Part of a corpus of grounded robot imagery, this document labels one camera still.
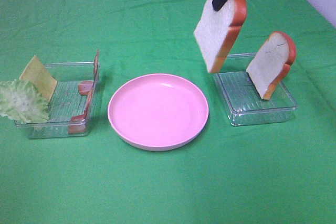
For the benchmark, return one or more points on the clear left ingredient tray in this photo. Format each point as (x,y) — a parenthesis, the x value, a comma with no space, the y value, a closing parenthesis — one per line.
(66,101)

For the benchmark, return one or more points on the yellow cheese slice toy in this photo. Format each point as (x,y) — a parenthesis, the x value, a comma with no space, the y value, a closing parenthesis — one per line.
(39,76)

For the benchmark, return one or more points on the green tablecloth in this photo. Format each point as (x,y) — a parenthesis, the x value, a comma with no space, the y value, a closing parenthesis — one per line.
(272,173)

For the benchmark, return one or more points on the leaning bread slice toy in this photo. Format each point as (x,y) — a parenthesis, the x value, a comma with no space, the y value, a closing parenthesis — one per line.
(272,63)

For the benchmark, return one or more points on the green lettuce leaf toy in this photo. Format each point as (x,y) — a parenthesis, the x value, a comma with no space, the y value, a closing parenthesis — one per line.
(21,101)

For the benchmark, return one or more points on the bacon strip toy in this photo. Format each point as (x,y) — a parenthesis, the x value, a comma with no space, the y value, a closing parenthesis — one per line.
(88,87)
(78,122)

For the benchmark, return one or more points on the clear right bread tray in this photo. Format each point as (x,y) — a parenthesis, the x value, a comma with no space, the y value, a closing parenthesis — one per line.
(242,103)

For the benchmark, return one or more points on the pink round plate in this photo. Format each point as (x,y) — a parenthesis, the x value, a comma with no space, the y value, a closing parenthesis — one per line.
(158,112)

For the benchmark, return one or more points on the bread slice toy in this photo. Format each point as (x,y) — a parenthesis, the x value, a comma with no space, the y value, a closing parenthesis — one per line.
(272,63)
(217,31)

